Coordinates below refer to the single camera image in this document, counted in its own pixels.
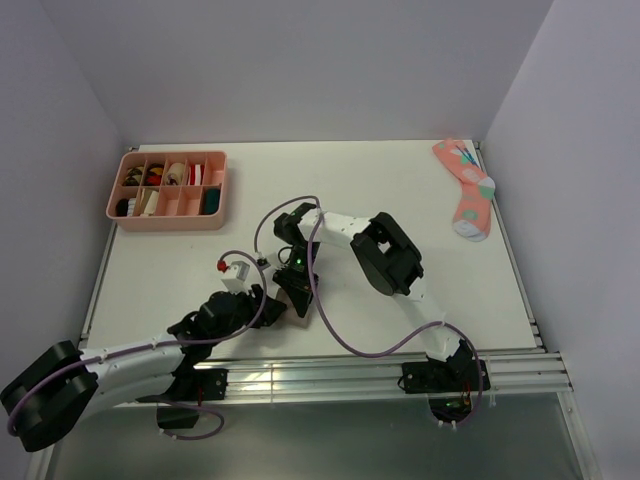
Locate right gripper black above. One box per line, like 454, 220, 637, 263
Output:
273, 242, 320, 318

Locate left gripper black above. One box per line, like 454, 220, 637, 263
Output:
210, 283, 286, 346

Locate taupe sock red striped cuff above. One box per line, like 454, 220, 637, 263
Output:
277, 291, 310, 329

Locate dark green patterned sock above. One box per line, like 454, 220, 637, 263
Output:
201, 187, 221, 215

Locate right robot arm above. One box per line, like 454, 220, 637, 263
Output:
273, 202, 482, 390

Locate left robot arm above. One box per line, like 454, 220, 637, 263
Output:
1, 284, 287, 452

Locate rolled red white sock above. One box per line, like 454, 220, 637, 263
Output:
188, 164, 204, 186

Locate rolled beige sock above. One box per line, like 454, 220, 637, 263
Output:
139, 188, 159, 217

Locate rolled tan pink sock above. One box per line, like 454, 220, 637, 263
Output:
164, 163, 185, 186

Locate pink divided organizer tray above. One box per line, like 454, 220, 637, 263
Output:
106, 151, 228, 232

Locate rolled dark red sock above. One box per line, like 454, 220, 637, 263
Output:
143, 163, 164, 187

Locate rolled black white sock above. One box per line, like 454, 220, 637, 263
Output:
115, 197, 137, 218

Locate pink patterned sock pair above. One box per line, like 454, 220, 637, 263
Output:
432, 138, 496, 242

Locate rolled brown black sock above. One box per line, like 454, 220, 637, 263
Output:
122, 166, 144, 187

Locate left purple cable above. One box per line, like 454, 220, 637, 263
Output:
7, 249, 269, 441

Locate purple cable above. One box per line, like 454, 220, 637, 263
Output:
7, 249, 269, 441
253, 195, 484, 429

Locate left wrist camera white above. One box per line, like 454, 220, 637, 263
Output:
217, 260, 250, 294

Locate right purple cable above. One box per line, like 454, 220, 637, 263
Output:
253, 195, 484, 429

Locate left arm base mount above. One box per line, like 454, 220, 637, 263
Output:
136, 368, 229, 441

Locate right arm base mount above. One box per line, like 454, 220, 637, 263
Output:
397, 358, 491, 423

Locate aluminium rail frame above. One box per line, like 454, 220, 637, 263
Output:
24, 142, 601, 480

